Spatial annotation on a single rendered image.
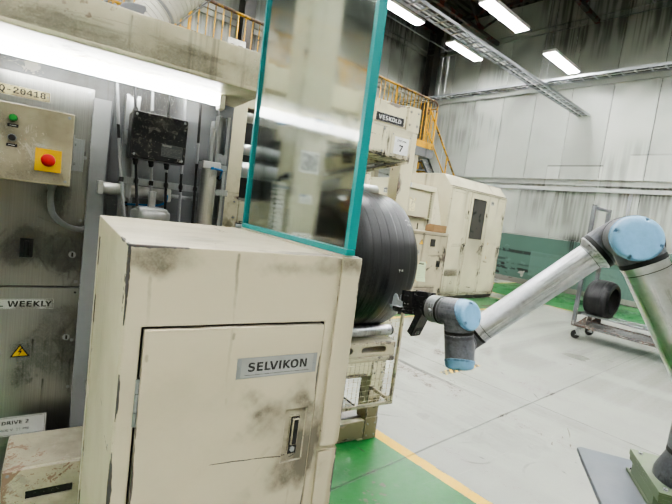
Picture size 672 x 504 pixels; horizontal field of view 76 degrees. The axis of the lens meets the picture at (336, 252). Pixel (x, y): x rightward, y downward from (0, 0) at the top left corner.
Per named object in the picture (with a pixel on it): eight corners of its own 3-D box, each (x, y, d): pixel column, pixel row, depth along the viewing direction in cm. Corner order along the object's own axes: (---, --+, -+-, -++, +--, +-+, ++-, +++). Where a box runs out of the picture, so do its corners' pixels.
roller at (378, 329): (313, 328, 161) (315, 340, 159) (319, 325, 158) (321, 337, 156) (386, 325, 180) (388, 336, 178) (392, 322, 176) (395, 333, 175)
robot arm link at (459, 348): (476, 364, 139) (476, 326, 139) (474, 375, 129) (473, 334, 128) (446, 361, 143) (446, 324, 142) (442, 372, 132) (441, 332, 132)
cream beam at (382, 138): (300, 137, 178) (305, 100, 176) (275, 141, 199) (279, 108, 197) (410, 162, 210) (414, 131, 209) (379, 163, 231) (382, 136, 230)
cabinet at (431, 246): (401, 315, 623) (414, 229, 612) (373, 305, 667) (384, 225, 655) (438, 312, 683) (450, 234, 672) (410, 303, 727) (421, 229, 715)
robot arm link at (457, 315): (463, 335, 127) (462, 302, 127) (432, 328, 137) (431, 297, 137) (483, 331, 132) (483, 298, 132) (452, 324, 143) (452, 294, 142)
